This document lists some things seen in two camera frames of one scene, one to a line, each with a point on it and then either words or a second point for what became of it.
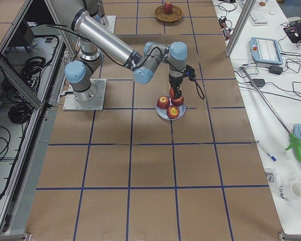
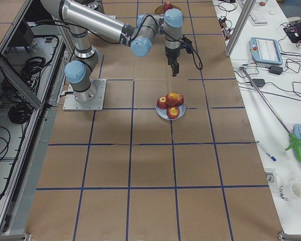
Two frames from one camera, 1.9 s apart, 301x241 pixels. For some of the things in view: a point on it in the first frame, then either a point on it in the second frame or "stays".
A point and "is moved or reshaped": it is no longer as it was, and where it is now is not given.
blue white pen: x=272 y=157 stays
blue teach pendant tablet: x=265 y=51 stays
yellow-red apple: x=171 y=94 is moved or reshaped
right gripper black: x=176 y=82 -> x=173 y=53
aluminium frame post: x=241 y=26 stays
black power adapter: x=276 y=70 stays
